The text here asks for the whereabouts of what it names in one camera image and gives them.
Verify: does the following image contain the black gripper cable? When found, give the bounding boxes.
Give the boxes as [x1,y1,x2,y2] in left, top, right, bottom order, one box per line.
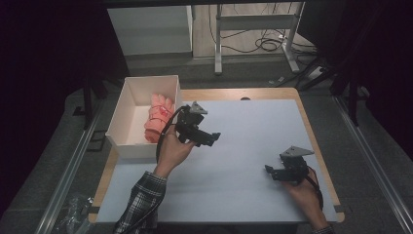
[155,105,188,164]
[305,165,325,212]

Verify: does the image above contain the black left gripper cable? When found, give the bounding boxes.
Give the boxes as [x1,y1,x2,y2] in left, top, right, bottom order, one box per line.
[155,105,188,164]

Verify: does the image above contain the clear plastic bag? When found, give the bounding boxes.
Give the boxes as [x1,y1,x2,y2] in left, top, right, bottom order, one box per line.
[53,193,95,234]

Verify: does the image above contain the aluminium rail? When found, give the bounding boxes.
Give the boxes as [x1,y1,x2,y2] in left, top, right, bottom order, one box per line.
[333,96,413,234]
[34,98,105,234]

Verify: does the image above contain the person's right hand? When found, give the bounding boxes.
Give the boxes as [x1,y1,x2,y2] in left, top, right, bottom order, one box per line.
[282,170,328,230]

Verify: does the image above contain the orange glove with red strap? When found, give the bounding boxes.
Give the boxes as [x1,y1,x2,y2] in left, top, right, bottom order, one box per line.
[143,93,176,144]

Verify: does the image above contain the white cabinet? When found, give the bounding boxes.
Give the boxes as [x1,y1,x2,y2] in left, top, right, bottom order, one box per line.
[106,5,195,57]

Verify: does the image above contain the pale blue table mat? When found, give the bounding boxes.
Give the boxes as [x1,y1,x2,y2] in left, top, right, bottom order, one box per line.
[95,98,339,224]

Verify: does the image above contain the person's left hand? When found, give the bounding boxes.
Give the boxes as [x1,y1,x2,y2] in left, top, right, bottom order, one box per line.
[153,125,198,179]

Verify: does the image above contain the white power strip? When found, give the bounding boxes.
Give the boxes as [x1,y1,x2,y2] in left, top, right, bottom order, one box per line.
[306,65,325,81]

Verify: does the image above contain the white cardboard box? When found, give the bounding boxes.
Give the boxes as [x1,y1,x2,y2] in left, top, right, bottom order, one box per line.
[105,75,183,160]

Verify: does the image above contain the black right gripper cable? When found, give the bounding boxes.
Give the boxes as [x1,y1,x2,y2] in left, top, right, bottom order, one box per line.
[305,165,325,212]

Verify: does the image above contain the black stand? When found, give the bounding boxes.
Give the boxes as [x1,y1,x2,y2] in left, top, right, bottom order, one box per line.
[330,72,369,128]
[72,77,109,131]

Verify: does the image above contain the black floor cables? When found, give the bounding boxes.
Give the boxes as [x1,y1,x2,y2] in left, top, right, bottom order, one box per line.
[207,3,319,57]

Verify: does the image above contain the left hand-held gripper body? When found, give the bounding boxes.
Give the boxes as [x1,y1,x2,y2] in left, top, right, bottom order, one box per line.
[174,100,209,144]

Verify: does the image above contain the black floor bracket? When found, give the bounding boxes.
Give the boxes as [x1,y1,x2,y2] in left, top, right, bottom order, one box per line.
[86,129,107,153]

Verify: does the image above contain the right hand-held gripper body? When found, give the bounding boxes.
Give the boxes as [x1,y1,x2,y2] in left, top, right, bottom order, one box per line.
[280,145,316,187]

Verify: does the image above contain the grey metal desk frame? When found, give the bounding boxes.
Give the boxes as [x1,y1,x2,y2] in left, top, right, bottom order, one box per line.
[213,2,307,76]

